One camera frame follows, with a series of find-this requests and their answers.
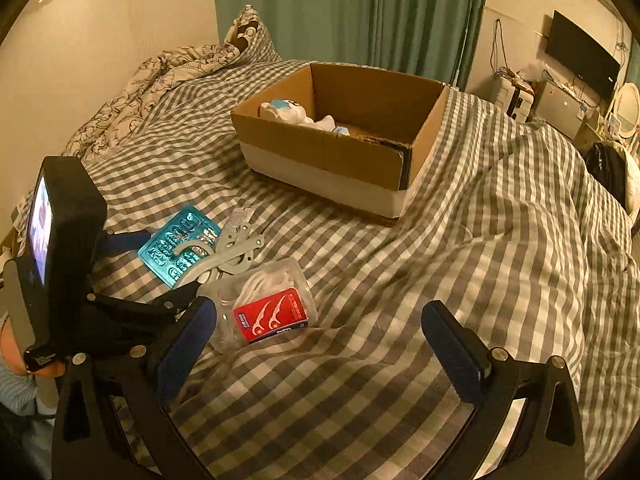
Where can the white ceramic figurine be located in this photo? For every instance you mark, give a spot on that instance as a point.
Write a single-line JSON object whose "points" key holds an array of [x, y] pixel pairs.
{"points": [[292, 113]]}

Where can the clear floss pick box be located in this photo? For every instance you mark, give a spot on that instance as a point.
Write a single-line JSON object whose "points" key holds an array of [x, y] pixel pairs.
{"points": [[270, 300]]}

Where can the silver mini fridge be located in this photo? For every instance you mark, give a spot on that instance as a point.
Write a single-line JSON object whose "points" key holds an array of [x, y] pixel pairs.
{"points": [[558, 109]]}

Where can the brown cardboard box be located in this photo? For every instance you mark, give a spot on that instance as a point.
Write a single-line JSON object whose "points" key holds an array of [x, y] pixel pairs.
{"points": [[358, 136]]}

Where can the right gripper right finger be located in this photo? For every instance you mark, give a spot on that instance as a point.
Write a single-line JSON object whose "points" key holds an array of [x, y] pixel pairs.
{"points": [[547, 441]]}

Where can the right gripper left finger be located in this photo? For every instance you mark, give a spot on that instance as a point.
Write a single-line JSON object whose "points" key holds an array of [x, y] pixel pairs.
{"points": [[112, 420]]}

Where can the person hand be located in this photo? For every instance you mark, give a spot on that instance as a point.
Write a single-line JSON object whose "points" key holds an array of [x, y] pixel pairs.
{"points": [[14, 359]]}

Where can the white oval mirror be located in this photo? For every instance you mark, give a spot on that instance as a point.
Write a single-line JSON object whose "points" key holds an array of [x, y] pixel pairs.
{"points": [[626, 110]]}

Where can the blue blister pack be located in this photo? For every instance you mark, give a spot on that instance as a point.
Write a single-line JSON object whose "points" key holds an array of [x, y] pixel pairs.
{"points": [[187, 225]]}

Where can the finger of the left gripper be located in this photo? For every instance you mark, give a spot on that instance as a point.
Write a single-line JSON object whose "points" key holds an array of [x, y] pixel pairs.
{"points": [[111, 244], [179, 298]]}

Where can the black wall television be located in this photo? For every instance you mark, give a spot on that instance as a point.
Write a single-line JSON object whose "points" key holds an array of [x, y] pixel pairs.
{"points": [[573, 48]]}

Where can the floral white blanket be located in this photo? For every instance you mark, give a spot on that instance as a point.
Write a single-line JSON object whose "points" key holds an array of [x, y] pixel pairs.
{"points": [[122, 116]]}

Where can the grey checkered duvet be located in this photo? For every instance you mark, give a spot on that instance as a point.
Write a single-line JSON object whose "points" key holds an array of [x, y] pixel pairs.
{"points": [[508, 229]]}

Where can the small clear plastic bag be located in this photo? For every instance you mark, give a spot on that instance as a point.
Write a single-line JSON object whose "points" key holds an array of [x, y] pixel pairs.
{"points": [[239, 216]]}

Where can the green curtain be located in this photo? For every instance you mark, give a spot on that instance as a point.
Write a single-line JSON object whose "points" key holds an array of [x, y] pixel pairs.
{"points": [[430, 38]]}

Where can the black bag on bed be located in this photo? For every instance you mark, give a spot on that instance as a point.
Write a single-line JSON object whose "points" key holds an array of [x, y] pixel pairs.
{"points": [[617, 170]]}

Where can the phone mounted on gripper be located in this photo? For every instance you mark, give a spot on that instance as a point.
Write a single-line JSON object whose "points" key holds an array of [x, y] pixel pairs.
{"points": [[65, 220]]}

